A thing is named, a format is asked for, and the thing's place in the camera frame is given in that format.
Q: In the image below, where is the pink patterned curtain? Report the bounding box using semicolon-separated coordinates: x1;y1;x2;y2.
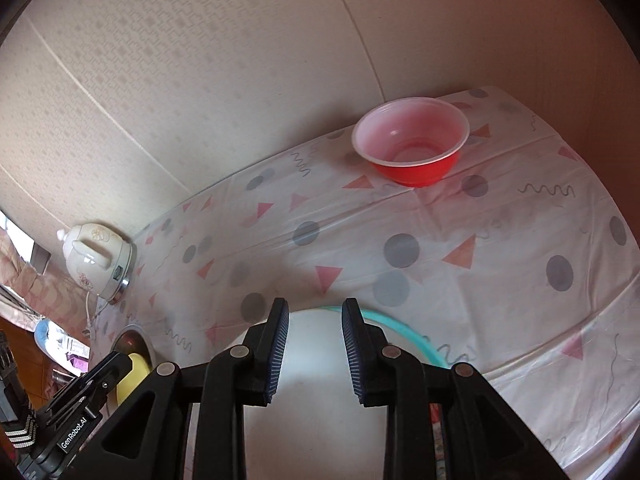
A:
0;227;93;346

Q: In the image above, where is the patterned plastic tablecloth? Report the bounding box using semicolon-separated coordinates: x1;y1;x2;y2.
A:
87;86;640;480

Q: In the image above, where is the red plastic bowl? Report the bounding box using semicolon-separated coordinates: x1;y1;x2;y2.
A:
351;98;471;189

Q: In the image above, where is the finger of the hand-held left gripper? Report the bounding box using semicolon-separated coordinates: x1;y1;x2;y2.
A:
42;351;132;423

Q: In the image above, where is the yellow plastic bowl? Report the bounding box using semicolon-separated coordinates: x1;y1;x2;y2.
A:
115;352;153;406

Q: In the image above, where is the light blue plastic object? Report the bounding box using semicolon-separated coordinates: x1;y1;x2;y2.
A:
34;319;63;361

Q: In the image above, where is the stainless steel bowl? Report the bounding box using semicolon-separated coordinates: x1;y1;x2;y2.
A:
107;324;156;411

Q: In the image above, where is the white electric kettle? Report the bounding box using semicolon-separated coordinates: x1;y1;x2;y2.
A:
56;221;137;306

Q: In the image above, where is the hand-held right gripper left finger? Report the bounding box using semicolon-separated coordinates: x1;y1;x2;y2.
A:
97;297;291;480

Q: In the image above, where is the teal plastic plate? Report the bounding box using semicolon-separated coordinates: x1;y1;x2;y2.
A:
320;308;451;368

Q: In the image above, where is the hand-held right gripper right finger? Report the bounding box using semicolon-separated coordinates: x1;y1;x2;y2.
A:
341;297;568;480

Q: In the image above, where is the white plate with red print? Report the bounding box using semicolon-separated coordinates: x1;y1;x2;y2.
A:
190;308;453;480

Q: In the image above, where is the white kettle power cable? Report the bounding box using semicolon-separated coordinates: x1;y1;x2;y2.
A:
82;287;103;343

